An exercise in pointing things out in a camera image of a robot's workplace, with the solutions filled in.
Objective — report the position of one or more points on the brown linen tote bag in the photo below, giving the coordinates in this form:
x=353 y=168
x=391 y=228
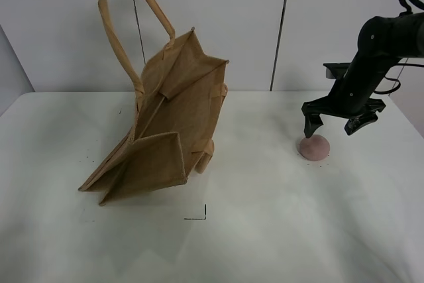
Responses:
x=178 y=99

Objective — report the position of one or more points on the pink peach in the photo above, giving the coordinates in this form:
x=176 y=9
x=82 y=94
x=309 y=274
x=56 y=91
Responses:
x=314 y=148

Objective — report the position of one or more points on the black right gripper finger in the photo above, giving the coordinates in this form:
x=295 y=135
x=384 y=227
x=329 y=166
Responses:
x=356 y=123
x=312 y=123

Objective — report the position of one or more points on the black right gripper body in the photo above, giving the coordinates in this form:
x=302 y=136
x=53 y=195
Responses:
x=350 y=95

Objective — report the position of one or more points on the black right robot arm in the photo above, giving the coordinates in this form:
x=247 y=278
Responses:
x=382 y=43

